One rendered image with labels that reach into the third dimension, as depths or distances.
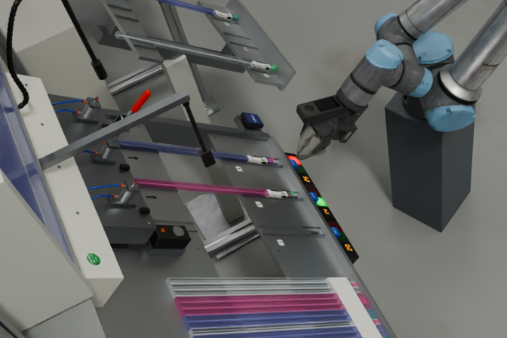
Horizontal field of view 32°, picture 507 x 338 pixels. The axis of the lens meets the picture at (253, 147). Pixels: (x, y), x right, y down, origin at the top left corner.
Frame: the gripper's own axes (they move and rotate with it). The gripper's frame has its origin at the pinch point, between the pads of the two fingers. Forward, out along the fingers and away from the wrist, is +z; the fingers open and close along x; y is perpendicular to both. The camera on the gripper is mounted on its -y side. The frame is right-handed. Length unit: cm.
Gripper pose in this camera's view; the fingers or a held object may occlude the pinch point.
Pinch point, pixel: (298, 155)
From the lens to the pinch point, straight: 213.6
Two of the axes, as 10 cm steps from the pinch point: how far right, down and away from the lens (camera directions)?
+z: -5.3, 7.0, 4.8
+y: 7.4, 1.0, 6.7
